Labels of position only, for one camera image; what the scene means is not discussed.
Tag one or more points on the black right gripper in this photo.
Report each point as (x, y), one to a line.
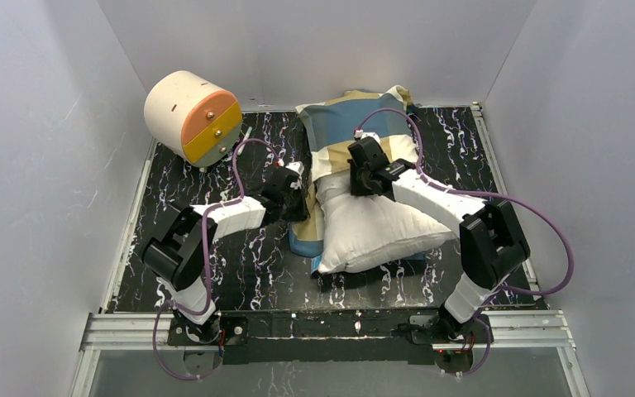
(358, 179)

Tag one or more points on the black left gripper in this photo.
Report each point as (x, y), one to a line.
(296, 198)

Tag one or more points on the white pillow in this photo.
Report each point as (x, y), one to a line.
(362, 233)

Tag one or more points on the blue beige white pillowcase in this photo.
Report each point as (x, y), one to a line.
(330, 128)

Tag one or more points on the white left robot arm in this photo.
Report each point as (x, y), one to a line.
(178, 249)

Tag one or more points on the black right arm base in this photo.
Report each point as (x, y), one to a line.
(460, 349)

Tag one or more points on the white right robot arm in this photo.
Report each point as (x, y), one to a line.
(491, 238)

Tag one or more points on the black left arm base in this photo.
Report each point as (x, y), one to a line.
(214, 336)

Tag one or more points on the blue pillow label tag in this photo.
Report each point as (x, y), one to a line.
(314, 265)

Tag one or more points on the round cream drawer cabinet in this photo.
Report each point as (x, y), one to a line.
(196, 119)

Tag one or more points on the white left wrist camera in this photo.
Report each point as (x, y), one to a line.
(291, 173)

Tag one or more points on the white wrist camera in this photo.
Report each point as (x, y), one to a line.
(360, 134)
(291, 173)

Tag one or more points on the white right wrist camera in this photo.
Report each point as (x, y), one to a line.
(360, 134)

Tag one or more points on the aluminium table frame rail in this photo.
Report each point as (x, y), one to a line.
(289, 334)

